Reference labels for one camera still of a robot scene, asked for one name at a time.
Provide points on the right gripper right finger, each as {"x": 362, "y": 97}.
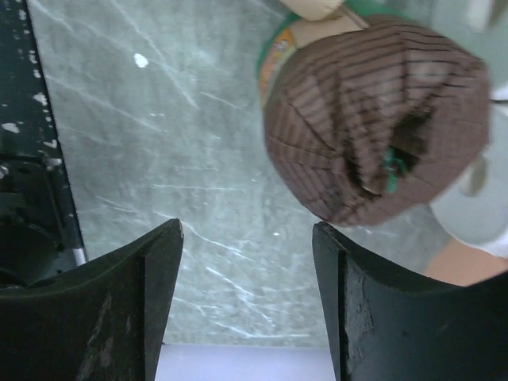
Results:
{"x": 386, "y": 322}

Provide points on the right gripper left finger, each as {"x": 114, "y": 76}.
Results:
{"x": 104, "y": 320}

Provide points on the beige toilet roll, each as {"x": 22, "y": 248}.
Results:
{"x": 461, "y": 265}

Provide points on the green brown roll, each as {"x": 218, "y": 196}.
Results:
{"x": 368, "y": 116}

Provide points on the white toilet roll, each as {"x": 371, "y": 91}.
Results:
{"x": 473, "y": 210}

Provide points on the black mounting base plate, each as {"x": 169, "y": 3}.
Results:
{"x": 40, "y": 233}

